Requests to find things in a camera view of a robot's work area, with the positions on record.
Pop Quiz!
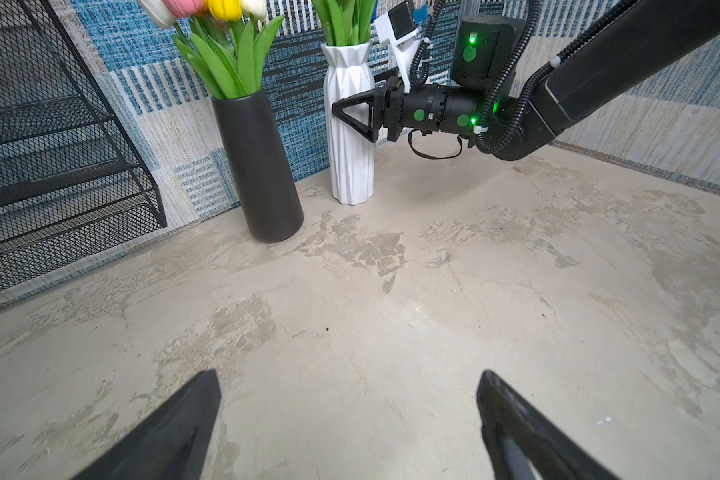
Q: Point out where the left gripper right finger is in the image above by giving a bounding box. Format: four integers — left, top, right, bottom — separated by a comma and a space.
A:
476, 370, 617, 480

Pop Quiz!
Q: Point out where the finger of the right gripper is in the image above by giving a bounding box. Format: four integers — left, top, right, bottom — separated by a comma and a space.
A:
331, 89, 377, 143

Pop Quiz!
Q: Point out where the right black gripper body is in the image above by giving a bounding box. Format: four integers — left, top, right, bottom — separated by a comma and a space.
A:
371, 76, 406, 143

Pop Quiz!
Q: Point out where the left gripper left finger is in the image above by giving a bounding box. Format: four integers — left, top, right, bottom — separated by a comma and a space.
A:
75, 369, 222, 479

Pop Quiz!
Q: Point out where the white ribbed ceramic vase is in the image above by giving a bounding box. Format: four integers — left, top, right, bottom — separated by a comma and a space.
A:
321, 41, 378, 206

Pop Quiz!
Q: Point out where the white tulip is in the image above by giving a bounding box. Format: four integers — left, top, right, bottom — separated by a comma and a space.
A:
241, 0, 267, 22

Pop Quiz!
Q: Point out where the black cylindrical vase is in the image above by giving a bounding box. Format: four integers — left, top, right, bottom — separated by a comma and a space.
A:
212, 90, 304, 243

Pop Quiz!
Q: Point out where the pink tulip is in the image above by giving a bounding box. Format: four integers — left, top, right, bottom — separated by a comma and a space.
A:
163, 0, 206, 18

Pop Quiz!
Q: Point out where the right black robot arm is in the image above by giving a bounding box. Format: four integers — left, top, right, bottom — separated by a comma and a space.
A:
331, 1, 720, 161

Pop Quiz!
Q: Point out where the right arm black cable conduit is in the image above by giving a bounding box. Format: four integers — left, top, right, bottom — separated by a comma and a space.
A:
409, 0, 637, 155

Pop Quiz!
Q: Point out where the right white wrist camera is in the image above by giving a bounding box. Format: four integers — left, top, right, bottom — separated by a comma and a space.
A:
373, 1, 432, 95

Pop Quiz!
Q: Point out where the black wire shelf rack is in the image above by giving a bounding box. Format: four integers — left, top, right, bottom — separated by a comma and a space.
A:
0, 1, 167, 292

